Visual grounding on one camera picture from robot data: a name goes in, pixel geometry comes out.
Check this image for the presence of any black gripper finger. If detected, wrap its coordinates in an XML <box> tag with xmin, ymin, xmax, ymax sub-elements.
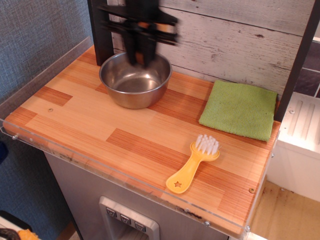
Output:
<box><xmin>124</xmin><ymin>32</ymin><xmax>137</xmax><ymax>65</ymax></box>
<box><xmin>142</xmin><ymin>37</ymin><xmax>157</xmax><ymax>67</ymax></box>

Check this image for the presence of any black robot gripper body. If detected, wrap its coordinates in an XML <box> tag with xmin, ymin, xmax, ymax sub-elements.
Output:
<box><xmin>98</xmin><ymin>0</ymin><xmax>178</xmax><ymax>45</ymax></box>

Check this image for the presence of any toy chicken drumstick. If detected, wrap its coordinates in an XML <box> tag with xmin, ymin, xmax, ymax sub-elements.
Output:
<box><xmin>135</xmin><ymin>21</ymin><xmax>170</xmax><ymax>65</ymax></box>

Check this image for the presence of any green cloth towel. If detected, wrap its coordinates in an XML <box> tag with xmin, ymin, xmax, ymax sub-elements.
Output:
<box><xmin>198</xmin><ymin>80</ymin><xmax>277</xmax><ymax>142</ymax></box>

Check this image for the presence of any stainless steel bowl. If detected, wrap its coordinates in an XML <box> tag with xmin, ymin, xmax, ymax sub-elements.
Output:
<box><xmin>99</xmin><ymin>52</ymin><xmax>173</xmax><ymax>110</ymax></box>

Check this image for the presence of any yellow scrub brush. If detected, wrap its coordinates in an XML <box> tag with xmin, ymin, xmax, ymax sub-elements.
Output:
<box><xmin>166</xmin><ymin>134</ymin><xmax>220</xmax><ymax>194</ymax></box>

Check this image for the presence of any clear acrylic left guard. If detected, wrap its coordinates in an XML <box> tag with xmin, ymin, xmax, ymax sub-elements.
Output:
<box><xmin>0</xmin><ymin>36</ymin><xmax>93</xmax><ymax>120</ymax></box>

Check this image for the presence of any grey toy fridge cabinet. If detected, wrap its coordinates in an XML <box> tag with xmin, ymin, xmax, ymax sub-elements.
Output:
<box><xmin>45</xmin><ymin>153</ymin><xmax>229</xmax><ymax>240</ymax></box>

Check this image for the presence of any silver dispenser panel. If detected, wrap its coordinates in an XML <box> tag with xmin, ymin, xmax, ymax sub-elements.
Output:
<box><xmin>99</xmin><ymin>196</ymin><xmax>160</xmax><ymax>240</ymax></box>

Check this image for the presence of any white toy sink unit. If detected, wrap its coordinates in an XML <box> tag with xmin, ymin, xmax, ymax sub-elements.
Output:
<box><xmin>266</xmin><ymin>92</ymin><xmax>320</xmax><ymax>201</ymax></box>

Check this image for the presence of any dark left post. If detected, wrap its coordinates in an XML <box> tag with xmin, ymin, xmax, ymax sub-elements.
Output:
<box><xmin>87</xmin><ymin>0</ymin><xmax>114</xmax><ymax>66</ymax></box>

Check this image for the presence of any dark post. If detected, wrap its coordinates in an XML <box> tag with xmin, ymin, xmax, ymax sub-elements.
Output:
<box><xmin>87</xmin><ymin>0</ymin><xmax>114</xmax><ymax>66</ymax></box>
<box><xmin>274</xmin><ymin>0</ymin><xmax>320</xmax><ymax>122</ymax></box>

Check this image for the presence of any dark right post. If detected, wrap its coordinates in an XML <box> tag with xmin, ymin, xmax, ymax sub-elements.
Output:
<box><xmin>274</xmin><ymin>0</ymin><xmax>320</xmax><ymax>122</ymax></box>

